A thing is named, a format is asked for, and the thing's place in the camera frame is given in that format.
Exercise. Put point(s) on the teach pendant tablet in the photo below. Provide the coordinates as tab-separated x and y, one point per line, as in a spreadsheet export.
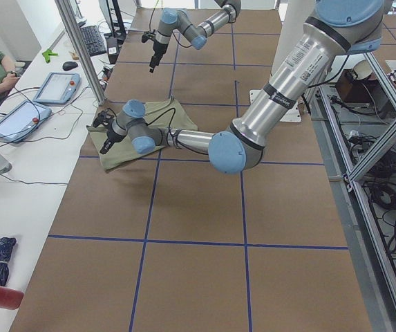
22	121
58	88

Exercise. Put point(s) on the black computer mouse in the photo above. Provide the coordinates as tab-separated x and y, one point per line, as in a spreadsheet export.
69	65

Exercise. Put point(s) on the lower teach pendant tablet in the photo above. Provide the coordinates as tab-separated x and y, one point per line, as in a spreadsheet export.
22	121

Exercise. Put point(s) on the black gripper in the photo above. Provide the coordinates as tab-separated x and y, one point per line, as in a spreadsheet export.
109	138
156	50

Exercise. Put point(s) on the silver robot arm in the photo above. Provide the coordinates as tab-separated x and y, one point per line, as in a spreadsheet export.
333	28
178	19

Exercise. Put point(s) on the folded dark blue umbrella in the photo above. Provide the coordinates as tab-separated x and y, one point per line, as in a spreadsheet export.
6	248

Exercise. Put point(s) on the black keyboard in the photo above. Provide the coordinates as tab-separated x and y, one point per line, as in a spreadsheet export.
93	40

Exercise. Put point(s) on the aluminium frame post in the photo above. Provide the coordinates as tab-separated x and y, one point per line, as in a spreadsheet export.
73	31

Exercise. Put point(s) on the upper teach pendant tablet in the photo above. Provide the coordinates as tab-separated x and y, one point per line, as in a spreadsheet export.
58	88

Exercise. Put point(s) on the olive green long-sleeve shirt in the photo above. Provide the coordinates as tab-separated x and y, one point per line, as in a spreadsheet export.
156	117

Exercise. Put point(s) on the green plastic tool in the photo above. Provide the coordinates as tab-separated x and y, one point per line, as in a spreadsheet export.
47	54

